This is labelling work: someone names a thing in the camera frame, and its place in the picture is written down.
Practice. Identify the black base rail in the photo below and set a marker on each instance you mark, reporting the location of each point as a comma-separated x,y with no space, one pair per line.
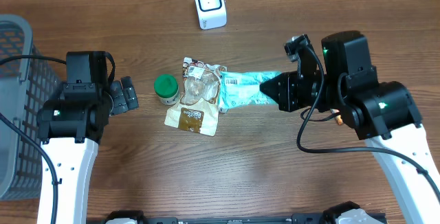
348,212

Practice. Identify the small teal white packet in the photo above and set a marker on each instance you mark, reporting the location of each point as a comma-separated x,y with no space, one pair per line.
223,110

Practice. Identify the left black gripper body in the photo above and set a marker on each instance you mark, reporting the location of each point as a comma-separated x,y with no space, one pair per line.
124,99

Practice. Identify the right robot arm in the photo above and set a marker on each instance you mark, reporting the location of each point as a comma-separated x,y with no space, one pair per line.
383,114

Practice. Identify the brown beige snack pouch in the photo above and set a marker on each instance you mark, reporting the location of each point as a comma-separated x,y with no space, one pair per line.
197,110

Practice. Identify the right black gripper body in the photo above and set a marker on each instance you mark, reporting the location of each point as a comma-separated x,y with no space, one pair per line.
299,93

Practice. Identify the teal snack packet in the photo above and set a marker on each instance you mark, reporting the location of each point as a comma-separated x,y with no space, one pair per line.
242,89

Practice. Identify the green lid jar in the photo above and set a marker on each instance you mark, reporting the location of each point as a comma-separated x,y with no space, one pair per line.
167,89

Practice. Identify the white barcode scanner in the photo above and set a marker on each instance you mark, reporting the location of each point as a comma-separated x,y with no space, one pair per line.
211,13

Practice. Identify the grey plastic mesh basket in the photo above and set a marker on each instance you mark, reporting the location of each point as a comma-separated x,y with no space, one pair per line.
25,86

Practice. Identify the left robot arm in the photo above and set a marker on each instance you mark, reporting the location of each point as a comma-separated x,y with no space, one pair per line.
70,127

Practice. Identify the orange snack packet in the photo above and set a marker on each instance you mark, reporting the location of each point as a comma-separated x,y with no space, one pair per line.
337,118

